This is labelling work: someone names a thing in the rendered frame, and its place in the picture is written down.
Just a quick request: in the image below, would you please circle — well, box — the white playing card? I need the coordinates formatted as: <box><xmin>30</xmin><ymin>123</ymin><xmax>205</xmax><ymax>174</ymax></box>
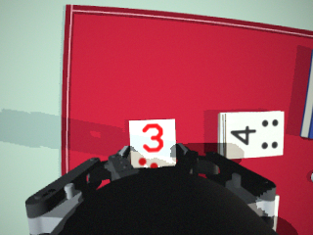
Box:
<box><xmin>225</xmin><ymin>112</ymin><xmax>285</xmax><ymax>160</ymax></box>
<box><xmin>129</xmin><ymin>118</ymin><xmax>176</xmax><ymax>167</ymax></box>

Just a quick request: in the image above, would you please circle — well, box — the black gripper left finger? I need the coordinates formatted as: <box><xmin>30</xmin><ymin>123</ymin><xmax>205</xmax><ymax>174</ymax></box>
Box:
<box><xmin>25</xmin><ymin>146</ymin><xmax>141</xmax><ymax>235</ymax></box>

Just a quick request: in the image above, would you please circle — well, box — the dark red cloth mat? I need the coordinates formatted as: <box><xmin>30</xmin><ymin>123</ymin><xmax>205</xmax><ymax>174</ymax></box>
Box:
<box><xmin>69</xmin><ymin>14</ymin><xmax>313</xmax><ymax>235</ymax></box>

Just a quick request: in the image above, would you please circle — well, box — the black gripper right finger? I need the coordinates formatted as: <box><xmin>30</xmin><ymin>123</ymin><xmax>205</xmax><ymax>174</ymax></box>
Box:
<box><xmin>170</xmin><ymin>143</ymin><xmax>276</xmax><ymax>228</ymax></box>

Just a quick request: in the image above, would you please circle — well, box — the dark red fabric mat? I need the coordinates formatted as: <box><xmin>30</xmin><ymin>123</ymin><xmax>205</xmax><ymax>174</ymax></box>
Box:
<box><xmin>61</xmin><ymin>5</ymin><xmax>313</xmax><ymax>176</ymax></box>

